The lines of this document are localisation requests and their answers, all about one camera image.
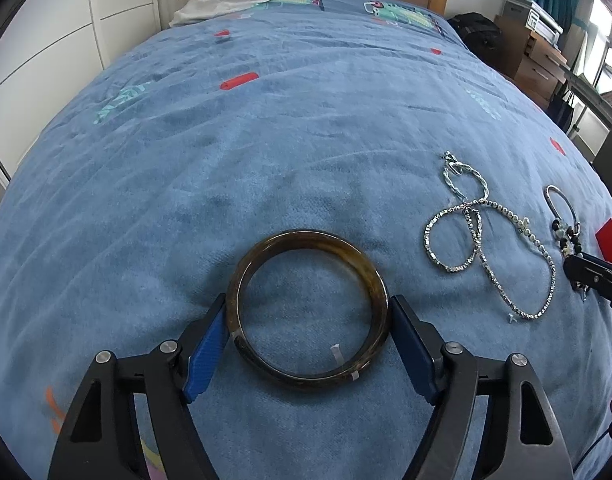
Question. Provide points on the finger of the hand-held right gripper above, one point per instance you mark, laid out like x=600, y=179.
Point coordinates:
x=591, y=277
x=606, y=263

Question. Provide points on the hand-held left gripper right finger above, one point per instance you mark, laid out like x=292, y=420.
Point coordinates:
x=411, y=350

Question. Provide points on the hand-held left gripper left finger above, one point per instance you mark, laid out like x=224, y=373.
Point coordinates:
x=205, y=355

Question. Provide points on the red cardboard box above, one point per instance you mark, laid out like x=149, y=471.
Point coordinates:
x=608, y=235

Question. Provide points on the dark brown bangle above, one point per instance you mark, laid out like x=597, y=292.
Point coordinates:
x=306, y=237

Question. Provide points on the grey desk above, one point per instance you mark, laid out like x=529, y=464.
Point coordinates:
x=596, y=97

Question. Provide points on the wooden dresser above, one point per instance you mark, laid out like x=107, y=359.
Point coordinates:
x=531, y=65

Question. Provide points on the printed blue blanket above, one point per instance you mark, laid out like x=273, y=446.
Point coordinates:
x=235, y=135

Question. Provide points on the grey printer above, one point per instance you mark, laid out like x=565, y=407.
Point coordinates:
x=533, y=12

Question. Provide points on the black backpack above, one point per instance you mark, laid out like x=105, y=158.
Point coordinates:
x=476, y=32

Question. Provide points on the white clothing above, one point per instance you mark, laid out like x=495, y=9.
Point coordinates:
x=220, y=2

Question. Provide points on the white wardrobe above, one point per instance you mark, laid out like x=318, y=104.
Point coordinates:
x=45, y=35

